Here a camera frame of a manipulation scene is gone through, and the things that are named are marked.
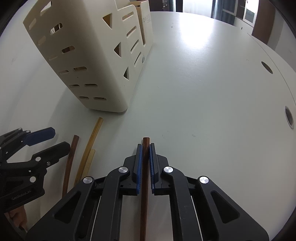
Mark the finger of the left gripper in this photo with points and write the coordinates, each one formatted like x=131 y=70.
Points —
x=50 y=154
x=15 y=140

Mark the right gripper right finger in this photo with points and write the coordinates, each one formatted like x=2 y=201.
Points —
x=200 y=210

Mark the dark blue curtain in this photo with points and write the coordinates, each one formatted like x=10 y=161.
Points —
x=223 y=6

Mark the white and brown cabinet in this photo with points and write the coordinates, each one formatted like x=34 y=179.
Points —
x=260 y=15

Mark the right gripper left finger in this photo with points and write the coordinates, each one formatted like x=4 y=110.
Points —
x=92 y=209

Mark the glass balcony door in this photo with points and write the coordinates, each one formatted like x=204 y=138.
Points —
x=199 y=7

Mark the cream plastic utensil holder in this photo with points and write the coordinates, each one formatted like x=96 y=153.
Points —
x=97 y=48

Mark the light bamboo chopstick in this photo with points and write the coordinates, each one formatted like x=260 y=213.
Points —
x=88 y=163
x=88 y=150

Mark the person left hand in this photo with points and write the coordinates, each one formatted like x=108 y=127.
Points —
x=18 y=217

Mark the dark brown wooden chopstick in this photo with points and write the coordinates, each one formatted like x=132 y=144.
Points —
x=145 y=187
x=69 y=164

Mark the table cable grommet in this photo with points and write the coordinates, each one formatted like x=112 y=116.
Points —
x=289 y=117
x=266 y=67

